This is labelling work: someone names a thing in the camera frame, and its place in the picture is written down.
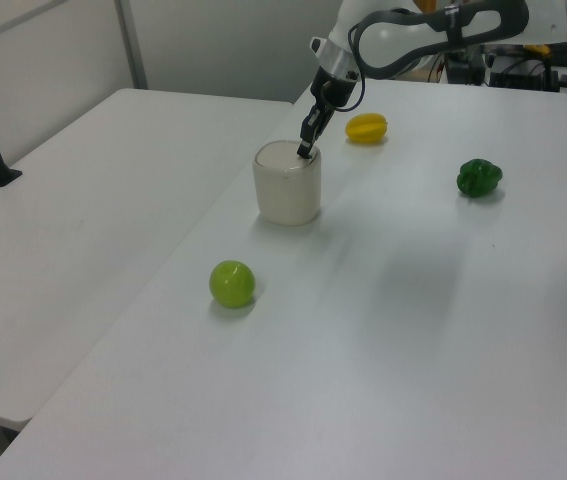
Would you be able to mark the yellow starfruit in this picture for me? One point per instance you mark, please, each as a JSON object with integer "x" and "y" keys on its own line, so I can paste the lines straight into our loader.
{"x": 366, "y": 129}

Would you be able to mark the green bell pepper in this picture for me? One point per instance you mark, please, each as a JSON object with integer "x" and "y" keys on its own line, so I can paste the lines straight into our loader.
{"x": 479, "y": 178}

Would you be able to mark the black background equipment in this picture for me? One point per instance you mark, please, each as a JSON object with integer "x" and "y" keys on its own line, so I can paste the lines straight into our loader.
{"x": 523, "y": 75}

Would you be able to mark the green apple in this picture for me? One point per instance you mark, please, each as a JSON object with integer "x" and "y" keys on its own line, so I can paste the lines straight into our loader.
{"x": 231, "y": 283}

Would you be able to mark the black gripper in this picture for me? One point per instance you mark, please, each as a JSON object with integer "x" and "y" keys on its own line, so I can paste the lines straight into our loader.
{"x": 335, "y": 90}

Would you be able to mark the beige plastic garbage bin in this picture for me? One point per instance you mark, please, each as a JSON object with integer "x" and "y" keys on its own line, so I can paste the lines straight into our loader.
{"x": 290, "y": 197}

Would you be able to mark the beige garbage bin lid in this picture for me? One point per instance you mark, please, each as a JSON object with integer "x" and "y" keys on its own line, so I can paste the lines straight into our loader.
{"x": 280, "y": 156}

